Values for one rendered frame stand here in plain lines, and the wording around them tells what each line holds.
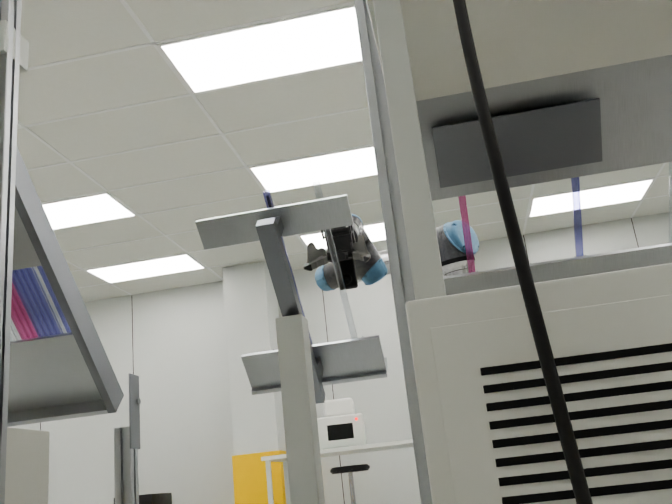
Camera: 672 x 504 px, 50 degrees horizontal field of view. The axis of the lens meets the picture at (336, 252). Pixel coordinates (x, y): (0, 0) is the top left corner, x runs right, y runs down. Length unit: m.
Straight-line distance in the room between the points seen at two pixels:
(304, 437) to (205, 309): 7.49
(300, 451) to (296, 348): 0.21
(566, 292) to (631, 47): 0.52
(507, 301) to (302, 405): 0.92
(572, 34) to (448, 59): 0.17
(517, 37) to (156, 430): 8.24
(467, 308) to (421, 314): 0.04
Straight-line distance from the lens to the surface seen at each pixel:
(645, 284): 0.72
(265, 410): 8.04
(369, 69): 1.28
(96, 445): 9.32
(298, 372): 1.57
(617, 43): 1.12
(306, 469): 1.55
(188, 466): 8.83
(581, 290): 0.71
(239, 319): 8.27
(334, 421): 7.00
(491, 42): 1.04
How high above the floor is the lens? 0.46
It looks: 18 degrees up
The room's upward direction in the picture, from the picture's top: 6 degrees counter-clockwise
